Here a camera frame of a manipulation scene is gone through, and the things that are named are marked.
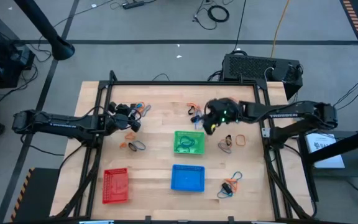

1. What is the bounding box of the yellow floor cable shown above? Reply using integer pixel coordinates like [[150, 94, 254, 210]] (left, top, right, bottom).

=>
[[270, 0, 291, 58]]

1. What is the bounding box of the blue plastic basket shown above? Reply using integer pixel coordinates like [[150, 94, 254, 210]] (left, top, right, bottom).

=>
[[170, 164, 206, 193]]

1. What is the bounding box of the black floor cable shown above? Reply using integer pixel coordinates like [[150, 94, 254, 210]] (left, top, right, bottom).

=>
[[231, 0, 248, 54], [333, 71, 358, 111]]

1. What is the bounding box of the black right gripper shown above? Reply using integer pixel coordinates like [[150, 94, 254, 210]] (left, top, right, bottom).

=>
[[203, 97, 241, 136]]

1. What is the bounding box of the green plastic basket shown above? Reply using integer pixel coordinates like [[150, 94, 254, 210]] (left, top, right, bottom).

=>
[[173, 130, 205, 155]]

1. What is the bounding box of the white printed paper sheet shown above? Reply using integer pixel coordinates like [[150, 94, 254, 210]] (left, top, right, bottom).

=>
[[305, 133, 346, 169]]

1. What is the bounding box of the coiled black cable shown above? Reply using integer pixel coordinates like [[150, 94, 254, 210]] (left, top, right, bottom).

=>
[[206, 4, 231, 23]]

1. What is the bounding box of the red plastic basket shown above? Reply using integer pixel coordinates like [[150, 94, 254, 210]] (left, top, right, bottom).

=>
[[102, 167, 129, 205]]

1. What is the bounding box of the black power strip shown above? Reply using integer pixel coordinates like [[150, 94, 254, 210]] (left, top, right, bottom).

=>
[[122, 1, 145, 10]]

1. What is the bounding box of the black cable loop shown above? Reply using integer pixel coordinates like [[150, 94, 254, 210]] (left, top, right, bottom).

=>
[[152, 73, 170, 82]]

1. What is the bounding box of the black computer tower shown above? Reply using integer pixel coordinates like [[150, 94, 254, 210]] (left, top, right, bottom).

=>
[[221, 53, 303, 100]]

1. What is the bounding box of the black pole stand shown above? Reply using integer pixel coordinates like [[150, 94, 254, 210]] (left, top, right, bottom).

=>
[[12, 0, 76, 62]]

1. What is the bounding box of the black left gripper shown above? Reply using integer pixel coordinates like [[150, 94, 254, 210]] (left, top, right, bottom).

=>
[[106, 101, 142, 134]]

